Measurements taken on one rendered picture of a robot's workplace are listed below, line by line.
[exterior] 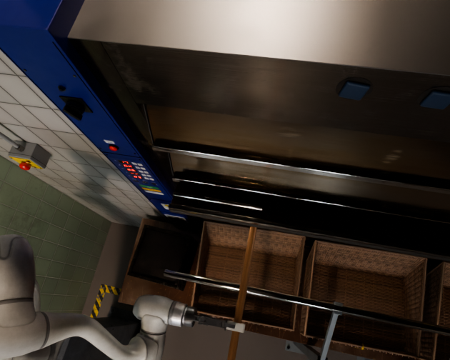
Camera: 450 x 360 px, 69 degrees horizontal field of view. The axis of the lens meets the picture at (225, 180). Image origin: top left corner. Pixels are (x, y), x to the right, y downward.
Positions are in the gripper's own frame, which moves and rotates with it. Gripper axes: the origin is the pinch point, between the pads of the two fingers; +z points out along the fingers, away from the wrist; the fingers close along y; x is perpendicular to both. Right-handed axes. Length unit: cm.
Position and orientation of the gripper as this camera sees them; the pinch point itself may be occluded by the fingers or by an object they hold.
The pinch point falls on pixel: (236, 326)
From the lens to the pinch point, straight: 138.8
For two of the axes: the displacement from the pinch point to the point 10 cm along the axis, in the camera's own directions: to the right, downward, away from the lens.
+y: 0.8, 3.6, 9.3
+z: 9.8, 1.5, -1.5
